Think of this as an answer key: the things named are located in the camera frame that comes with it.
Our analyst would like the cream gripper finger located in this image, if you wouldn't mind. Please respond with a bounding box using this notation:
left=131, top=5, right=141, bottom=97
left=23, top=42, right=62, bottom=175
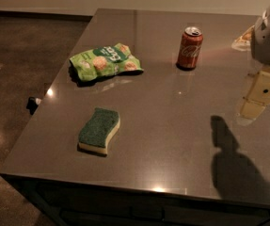
left=240, top=66, right=270, bottom=121

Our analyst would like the red coke can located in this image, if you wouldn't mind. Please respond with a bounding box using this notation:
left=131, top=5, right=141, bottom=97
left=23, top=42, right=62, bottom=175
left=176, top=26, right=203, bottom=71

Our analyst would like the green and yellow sponge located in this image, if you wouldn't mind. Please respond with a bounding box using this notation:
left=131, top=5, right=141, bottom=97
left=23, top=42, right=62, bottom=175
left=78, top=107, right=120, bottom=155

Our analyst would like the clear jar with snacks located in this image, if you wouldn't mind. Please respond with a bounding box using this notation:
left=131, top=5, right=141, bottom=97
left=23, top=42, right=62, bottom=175
left=231, top=26, right=254, bottom=52

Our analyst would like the green snack bag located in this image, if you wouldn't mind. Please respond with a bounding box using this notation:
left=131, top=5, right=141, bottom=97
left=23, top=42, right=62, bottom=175
left=70, top=43, right=143, bottom=82

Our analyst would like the dark cabinet drawer front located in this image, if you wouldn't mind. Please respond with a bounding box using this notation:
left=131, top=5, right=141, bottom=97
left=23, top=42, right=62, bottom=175
left=30, top=179, right=270, bottom=226

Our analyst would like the black caster wheel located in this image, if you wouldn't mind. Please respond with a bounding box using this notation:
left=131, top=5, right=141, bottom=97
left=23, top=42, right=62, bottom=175
left=26, top=97, right=41, bottom=115

